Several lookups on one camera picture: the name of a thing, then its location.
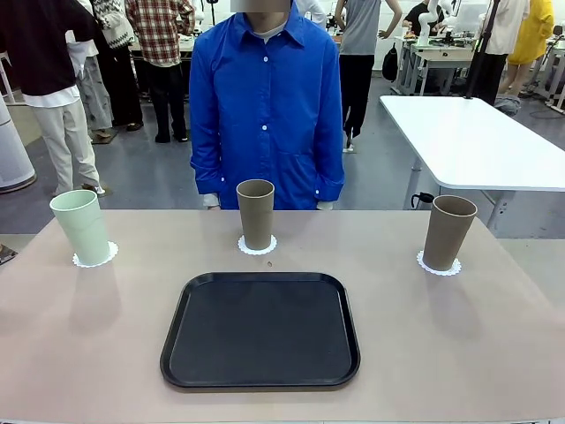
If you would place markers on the person in black shirt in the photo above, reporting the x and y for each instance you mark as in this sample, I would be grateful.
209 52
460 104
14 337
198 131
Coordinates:
39 53

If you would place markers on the grey lab desk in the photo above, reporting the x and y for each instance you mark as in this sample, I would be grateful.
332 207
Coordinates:
441 55

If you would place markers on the person in plaid shirt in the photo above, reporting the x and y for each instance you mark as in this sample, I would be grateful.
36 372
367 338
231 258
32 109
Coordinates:
159 31

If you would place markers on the black tripod pole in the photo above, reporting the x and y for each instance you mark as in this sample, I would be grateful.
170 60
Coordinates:
489 27

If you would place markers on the person in yellow coat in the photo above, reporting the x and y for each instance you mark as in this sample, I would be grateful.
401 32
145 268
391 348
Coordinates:
532 35

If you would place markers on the dark patterned object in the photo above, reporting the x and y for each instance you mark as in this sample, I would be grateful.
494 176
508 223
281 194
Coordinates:
5 255

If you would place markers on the person in grey trousers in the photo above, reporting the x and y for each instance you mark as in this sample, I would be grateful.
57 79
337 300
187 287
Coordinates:
95 101

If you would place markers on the seated person in black top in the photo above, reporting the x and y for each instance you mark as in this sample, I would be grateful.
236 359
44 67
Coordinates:
412 17

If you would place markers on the white table with rounded corners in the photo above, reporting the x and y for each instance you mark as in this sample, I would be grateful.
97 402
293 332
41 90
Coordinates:
476 141

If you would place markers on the person in zigzag sweater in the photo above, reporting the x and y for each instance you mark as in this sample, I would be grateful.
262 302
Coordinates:
112 26

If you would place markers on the person's right forearm blue sleeve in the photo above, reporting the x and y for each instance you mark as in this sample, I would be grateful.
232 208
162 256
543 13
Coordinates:
205 176

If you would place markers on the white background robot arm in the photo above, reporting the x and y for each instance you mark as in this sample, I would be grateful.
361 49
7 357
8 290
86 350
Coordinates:
426 24

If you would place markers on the grey bundle on floor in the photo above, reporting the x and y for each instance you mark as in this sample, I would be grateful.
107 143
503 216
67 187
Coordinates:
507 105

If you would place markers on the white cylindrical air purifier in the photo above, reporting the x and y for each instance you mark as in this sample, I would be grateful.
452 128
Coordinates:
13 154

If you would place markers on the person in blue shirt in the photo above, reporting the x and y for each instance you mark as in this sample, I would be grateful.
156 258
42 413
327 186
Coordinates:
265 88

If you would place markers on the black plastic serving tray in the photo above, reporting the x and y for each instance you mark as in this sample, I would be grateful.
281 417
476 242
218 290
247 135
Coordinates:
260 331

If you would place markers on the tall pale green cup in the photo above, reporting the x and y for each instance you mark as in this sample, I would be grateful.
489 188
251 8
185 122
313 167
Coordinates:
81 229

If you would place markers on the person's left forearm blue sleeve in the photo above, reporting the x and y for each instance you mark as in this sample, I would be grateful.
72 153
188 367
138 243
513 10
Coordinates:
329 176

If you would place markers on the person in white shirt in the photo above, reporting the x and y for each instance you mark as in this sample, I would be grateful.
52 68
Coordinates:
503 26

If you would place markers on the person in grey sleeveless top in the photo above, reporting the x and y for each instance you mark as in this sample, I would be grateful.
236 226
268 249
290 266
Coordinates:
362 31

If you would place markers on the white scalloped paper coaster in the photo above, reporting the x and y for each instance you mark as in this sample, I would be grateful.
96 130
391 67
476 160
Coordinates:
114 251
258 252
441 273

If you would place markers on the black backpack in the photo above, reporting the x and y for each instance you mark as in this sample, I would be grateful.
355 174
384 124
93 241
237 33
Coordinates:
389 64

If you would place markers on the tall brown cup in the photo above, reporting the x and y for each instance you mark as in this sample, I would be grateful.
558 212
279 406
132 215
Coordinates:
256 216
448 238

